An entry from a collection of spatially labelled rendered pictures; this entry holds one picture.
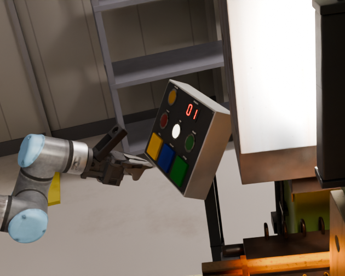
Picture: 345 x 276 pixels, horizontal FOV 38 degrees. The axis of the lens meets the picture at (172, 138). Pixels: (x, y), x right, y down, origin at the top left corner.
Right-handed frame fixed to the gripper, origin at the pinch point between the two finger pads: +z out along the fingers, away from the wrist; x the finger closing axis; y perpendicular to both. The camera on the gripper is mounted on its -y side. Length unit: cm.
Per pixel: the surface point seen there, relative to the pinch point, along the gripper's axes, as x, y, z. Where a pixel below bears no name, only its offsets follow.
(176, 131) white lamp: -9.5, -8.9, 10.6
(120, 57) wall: -249, 7, 80
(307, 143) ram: 63, -31, -7
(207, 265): 42.6, 6.6, -0.1
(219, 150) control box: 6.9, -10.2, 17.1
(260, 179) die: 55, -21, -6
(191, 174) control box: 6.7, -1.2, 11.2
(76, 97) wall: -257, 49, 58
